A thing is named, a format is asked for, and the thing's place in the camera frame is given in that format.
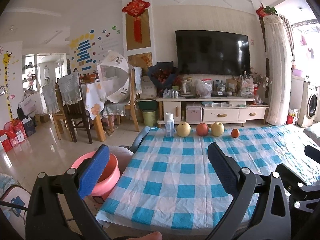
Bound blue white checkered tablecloth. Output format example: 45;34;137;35
96;126;319;235

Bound large yellow pear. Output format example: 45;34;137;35
210;122;225;137

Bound small brown pear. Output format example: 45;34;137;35
176;121;191;137

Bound pink trash bin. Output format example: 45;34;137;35
72;145;120;201

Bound wooden dining chair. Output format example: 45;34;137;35
125;67;142;132

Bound red chinese knot decoration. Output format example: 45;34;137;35
122;0;151;43

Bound white electric kettle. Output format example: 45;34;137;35
179;77;194;98

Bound giraffe height wall sticker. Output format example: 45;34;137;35
2;50;13;121

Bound washing machine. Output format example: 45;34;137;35
297;81;319;127

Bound green waste bin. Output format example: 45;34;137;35
142;110;157;127

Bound black television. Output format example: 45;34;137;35
175;30;251;76

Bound orange tangerine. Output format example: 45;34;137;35
231;128;240;138

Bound red gift boxes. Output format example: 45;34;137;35
1;117;36;152

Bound white tv cabinet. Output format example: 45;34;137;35
156;96;268;126

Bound dark flower bouquet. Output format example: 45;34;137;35
147;61;178;90

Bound white plastic milk bottle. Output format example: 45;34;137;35
164;112;175;138

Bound red apple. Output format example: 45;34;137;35
196;123;209;137

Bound clear plastic bag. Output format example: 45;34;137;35
194;79;213;98

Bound dark wooden chair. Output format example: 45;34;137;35
57;71;93;144

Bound mesh food cover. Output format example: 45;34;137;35
97;50;130;103

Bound white standing air conditioner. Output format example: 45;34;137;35
263;15;292;126

